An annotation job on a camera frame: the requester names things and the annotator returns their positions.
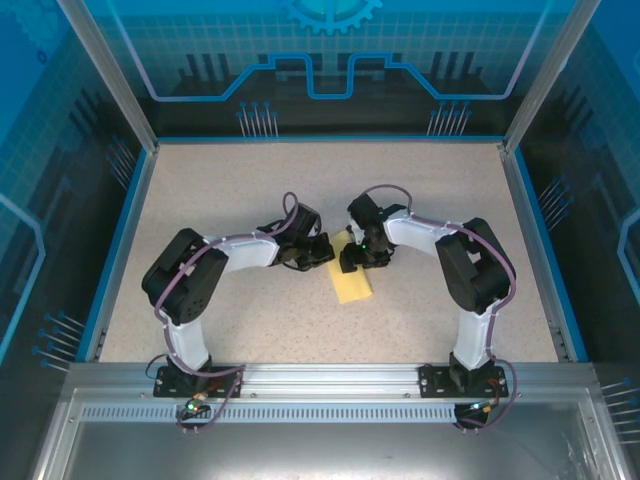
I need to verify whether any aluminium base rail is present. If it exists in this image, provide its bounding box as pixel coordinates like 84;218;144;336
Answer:
67;362;596;397

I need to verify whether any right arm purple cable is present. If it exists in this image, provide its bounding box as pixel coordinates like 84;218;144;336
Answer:
357;184;519;434

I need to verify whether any yellow paper sheet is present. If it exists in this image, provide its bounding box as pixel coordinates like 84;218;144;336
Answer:
327;228;375;305

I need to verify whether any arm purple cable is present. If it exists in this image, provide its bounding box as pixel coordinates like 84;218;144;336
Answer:
153;191;301;435
357;184;519;434

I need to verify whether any blue table edge strip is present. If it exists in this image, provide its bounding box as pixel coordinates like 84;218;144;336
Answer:
82;147;159;364
512;147;591;364

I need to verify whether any cable connector with green light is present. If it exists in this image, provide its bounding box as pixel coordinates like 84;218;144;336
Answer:
180;393;209;419
467;397;501;416

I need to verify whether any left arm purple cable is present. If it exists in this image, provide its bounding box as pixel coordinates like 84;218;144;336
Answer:
153;191;301;435

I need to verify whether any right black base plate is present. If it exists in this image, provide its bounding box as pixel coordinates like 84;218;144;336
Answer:
418;363;507;400

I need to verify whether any slotted metal cable duct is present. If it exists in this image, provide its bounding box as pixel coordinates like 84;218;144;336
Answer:
79;404;501;424

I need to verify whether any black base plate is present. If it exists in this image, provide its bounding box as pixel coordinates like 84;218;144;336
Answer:
153;364;246;400
418;363;507;400

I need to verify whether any steel tray panel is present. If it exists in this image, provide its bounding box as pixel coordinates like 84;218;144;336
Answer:
29;387;631;480

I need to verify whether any aluminium frame post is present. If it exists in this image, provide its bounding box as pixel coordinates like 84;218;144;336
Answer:
502;0;604;154
54;0;160;156

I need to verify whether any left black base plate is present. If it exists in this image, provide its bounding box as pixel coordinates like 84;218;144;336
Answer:
153;364;246;400

